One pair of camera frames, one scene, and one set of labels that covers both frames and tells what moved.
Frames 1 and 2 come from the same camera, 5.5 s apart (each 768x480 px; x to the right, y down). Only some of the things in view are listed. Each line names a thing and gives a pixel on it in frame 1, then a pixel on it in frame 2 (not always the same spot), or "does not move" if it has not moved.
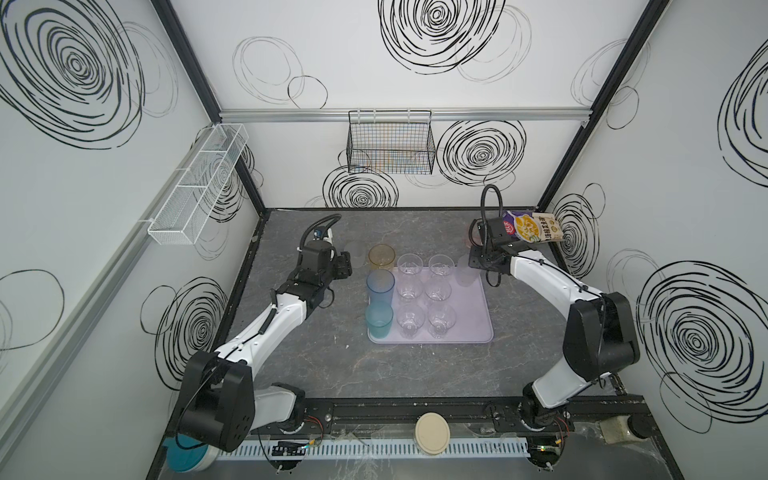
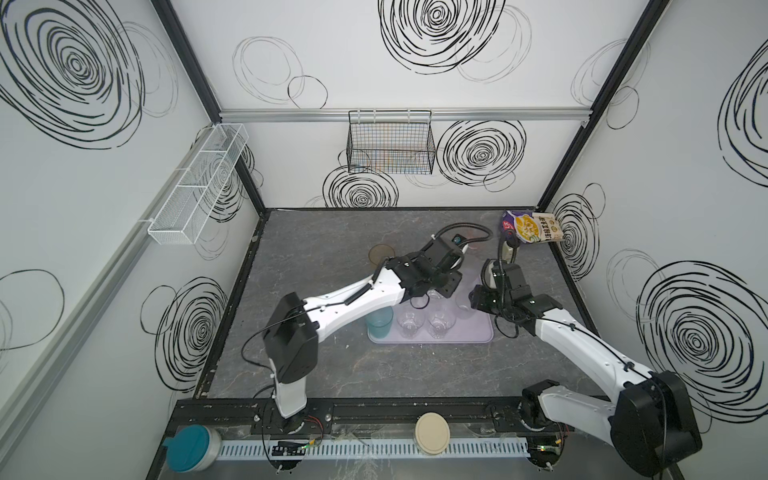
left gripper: x=341 y=265 -> x=448 y=282
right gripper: x=501 y=234 -> x=498 y=274
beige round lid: x=432 y=433 does not move
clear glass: x=409 y=319 does not move
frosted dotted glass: x=465 y=275 -> x=463 y=304
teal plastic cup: x=379 y=319 does not move
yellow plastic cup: x=381 y=257 does not move
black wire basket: x=390 y=142 does not move
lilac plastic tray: x=431 y=307 does not move
